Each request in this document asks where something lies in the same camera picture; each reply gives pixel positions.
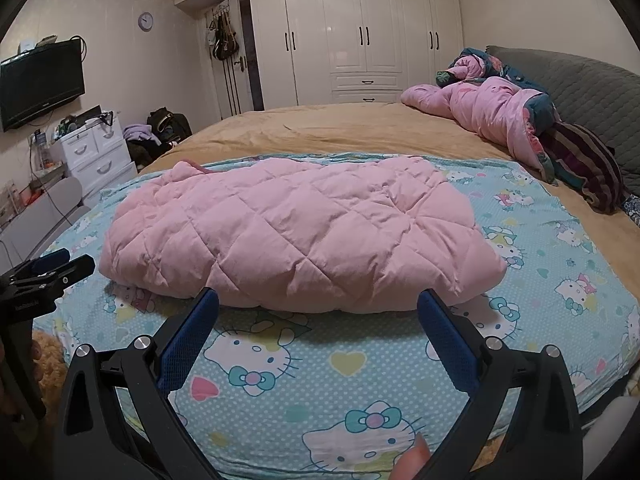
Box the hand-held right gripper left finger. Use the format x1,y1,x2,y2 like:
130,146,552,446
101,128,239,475
52,287,221,480

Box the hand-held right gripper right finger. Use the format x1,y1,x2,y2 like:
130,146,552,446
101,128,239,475
417,290,583,480

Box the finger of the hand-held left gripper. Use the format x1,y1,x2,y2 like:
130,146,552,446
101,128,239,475
47,254,96,288
17,248,71,273

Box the pink quilted jacket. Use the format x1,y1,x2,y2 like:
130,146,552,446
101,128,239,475
98,155,508,313

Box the dark clothes pile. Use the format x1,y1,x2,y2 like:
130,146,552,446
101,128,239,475
125,137,166,171

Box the black clothes hanger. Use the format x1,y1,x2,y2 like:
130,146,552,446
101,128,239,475
85,110,117,136

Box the person's right hand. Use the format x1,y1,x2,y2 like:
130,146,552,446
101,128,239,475
390,434,431,480

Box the blue cartoon cat printed sheet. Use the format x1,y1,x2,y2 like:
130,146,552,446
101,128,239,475
35,152,640,480

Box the white chest of drawers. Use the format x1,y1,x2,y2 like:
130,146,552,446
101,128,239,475
60,105,138,201

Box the purple cloth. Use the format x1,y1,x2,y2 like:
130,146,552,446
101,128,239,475
122,124,158,143

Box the black bag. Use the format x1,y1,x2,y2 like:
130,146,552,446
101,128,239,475
146,107,193,146

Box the black television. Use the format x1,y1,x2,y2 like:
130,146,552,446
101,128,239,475
0,37,86,133

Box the dark striped cloth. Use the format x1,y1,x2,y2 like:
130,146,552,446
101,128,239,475
542,122,626,213

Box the pink floral duvet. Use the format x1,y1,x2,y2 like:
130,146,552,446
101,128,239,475
401,47,556,183

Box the white door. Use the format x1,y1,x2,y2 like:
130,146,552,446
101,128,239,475
202,0,263,121

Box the tan plush bedspread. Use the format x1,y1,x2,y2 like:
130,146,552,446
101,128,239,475
32,102,640,401

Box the hanging dark bags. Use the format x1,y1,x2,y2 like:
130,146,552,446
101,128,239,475
210,7,241,61

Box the grey quilted headboard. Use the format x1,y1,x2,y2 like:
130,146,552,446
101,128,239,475
485,45,640,201

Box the white wardrobe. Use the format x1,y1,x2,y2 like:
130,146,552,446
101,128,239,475
172,0,466,108

